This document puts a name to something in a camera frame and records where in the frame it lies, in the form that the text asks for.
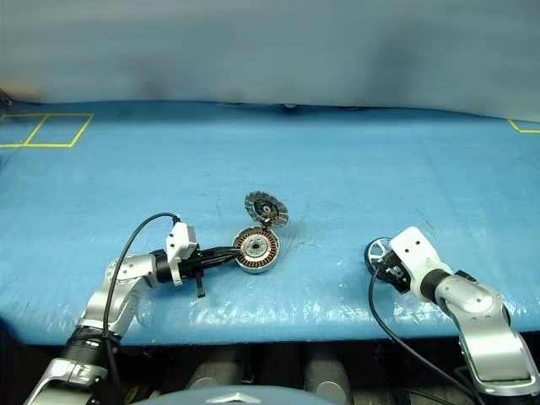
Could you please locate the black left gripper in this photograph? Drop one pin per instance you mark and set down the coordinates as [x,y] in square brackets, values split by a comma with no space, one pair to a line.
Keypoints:
[192,261]

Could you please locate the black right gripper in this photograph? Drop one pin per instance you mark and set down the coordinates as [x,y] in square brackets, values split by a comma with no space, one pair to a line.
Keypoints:
[396,272]

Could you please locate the silver motor base copper windings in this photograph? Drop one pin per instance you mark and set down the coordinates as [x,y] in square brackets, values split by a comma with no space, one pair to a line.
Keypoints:
[256,249]

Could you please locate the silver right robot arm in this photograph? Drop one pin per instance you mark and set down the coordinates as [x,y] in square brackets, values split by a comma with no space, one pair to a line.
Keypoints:
[485,320]

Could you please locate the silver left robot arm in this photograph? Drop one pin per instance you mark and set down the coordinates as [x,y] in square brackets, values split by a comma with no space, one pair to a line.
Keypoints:
[126,274]

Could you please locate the round motor lid circuit board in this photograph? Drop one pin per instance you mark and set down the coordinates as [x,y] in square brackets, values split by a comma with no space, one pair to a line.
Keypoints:
[266,208]

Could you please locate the blue plastic table cover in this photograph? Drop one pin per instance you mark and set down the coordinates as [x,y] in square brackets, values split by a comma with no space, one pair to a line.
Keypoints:
[270,169]

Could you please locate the dark grey rounded cylinder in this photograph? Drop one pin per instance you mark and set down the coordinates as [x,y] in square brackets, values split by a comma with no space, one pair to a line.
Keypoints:
[211,371]
[327,371]

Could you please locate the grey-blue domed cover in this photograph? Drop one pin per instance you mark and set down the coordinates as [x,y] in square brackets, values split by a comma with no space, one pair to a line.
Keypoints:
[249,396]

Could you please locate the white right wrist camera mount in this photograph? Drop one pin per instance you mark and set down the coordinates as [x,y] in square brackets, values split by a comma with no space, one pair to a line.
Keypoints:
[415,249]

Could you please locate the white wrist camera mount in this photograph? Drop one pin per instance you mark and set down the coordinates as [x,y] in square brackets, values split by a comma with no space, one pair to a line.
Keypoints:
[179,240]
[415,249]

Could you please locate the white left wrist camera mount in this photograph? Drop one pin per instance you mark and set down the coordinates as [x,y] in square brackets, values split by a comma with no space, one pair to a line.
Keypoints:
[179,240]

